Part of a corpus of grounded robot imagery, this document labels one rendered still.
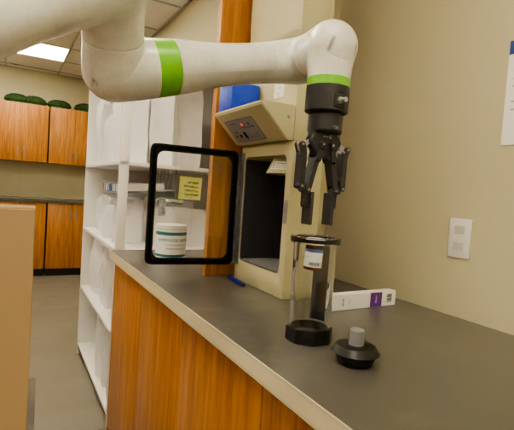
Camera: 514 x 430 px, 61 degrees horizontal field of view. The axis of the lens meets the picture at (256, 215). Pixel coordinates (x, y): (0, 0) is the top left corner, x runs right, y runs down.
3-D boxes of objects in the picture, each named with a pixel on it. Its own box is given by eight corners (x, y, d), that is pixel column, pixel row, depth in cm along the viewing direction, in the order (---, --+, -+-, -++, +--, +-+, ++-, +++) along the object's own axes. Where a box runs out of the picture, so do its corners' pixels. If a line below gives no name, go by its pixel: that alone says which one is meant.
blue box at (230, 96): (244, 117, 153) (245, 90, 153) (258, 113, 145) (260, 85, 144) (217, 113, 148) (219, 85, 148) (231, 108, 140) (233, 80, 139)
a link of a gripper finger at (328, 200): (323, 192, 98) (326, 193, 98) (320, 223, 98) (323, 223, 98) (332, 193, 95) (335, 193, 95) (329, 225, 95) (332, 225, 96)
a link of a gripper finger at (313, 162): (327, 142, 93) (322, 140, 92) (312, 193, 92) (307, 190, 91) (316, 143, 96) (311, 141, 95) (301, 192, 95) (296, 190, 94)
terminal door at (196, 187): (232, 264, 156) (239, 151, 154) (143, 264, 144) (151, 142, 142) (231, 264, 156) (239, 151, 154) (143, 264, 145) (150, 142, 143)
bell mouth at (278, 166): (299, 177, 157) (300, 161, 157) (330, 177, 142) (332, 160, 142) (256, 173, 148) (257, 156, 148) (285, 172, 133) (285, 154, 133)
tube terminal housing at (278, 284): (291, 275, 170) (306, 73, 166) (347, 295, 142) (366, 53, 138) (233, 277, 158) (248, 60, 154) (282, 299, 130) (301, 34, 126)
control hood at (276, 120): (242, 146, 156) (244, 118, 155) (293, 140, 127) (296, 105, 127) (212, 142, 150) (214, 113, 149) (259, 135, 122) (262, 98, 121)
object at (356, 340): (355, 351, 90) (359, 320, 90) (389, 368, 82) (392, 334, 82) (320, 357, 86) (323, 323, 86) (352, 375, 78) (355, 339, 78)
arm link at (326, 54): (327, 5, 86) (371, 19, 91) (293, 24, 97) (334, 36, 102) (321, 78, 86) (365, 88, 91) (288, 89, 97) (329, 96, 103)
